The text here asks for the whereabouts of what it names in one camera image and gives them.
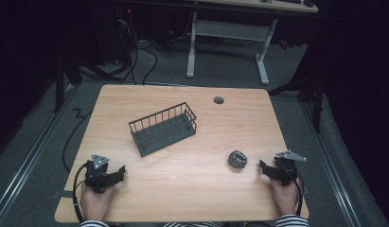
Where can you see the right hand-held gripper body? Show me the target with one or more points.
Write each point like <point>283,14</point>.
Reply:
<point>287,168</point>

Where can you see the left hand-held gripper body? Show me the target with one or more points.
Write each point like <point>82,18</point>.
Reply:
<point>97,172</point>

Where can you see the person's right hand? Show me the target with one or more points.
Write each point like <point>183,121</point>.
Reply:
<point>285,197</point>

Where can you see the person's left hand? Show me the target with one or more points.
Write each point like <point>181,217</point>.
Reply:
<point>96,203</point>

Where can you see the grey steel wool ball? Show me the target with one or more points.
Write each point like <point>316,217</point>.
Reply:
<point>237,159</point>

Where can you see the dark metal stand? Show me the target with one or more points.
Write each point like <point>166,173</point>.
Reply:
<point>61,82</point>
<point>312,94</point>

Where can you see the black table grommet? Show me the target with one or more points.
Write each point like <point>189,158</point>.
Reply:
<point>218,100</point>

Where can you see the person's striped shirt torso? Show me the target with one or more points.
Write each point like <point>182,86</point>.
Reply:
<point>192,224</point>

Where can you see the desk with white legs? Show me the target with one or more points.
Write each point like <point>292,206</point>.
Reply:
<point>230,30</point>

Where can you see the metal floor rail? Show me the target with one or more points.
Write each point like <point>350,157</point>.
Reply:
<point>331,164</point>
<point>28,157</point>

